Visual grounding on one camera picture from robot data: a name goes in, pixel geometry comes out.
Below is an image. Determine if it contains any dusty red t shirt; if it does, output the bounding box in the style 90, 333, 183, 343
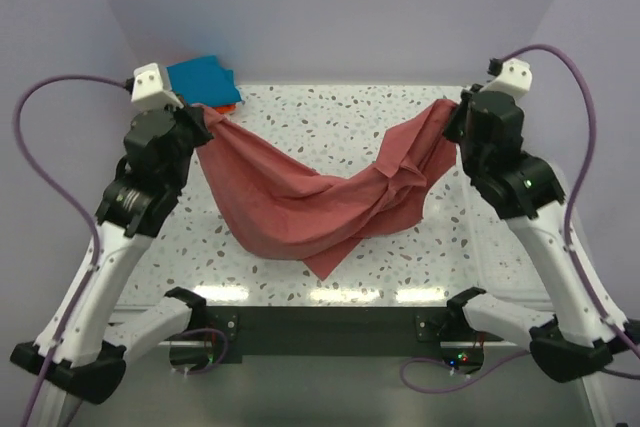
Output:
197, 99, 456, 280

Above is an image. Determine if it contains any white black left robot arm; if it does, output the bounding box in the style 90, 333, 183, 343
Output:
10, 106, 213, 405

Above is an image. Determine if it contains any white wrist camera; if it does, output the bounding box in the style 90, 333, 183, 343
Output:
131, 63, 180, 111
481, 58, 533, 100

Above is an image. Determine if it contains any folded blue t shirt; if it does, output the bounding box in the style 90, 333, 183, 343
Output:
167, 55, 241, 107

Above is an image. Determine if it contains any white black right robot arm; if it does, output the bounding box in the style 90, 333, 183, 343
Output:
444, 88, 639, 383

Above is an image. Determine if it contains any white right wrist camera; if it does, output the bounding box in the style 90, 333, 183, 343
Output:
481, 58, 533, 100

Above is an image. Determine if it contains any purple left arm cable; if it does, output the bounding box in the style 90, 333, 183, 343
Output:
11, 75, 136, 427

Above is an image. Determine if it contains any folded orange t shirt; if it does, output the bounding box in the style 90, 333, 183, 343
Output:
214, 104, 236, 114

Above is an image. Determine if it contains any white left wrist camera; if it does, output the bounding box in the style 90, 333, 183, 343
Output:
131, 63, 180, 111

